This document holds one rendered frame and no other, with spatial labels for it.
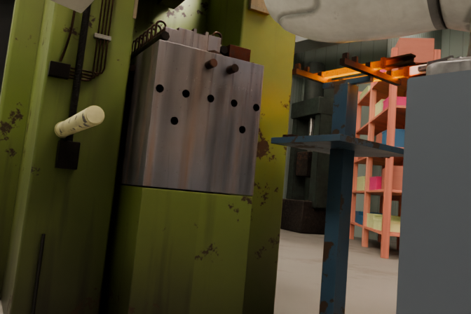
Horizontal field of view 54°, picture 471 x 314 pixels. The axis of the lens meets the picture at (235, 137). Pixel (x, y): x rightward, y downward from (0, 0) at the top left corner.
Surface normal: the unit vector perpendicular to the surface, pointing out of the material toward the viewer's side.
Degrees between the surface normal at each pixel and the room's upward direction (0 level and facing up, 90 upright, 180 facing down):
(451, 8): 152
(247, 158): 90
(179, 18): 90
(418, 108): 90
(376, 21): 160
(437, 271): 90
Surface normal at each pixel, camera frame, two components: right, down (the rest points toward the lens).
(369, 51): -0.73, -0.15
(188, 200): 0.49, -0.06
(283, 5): -0.73, 0.55
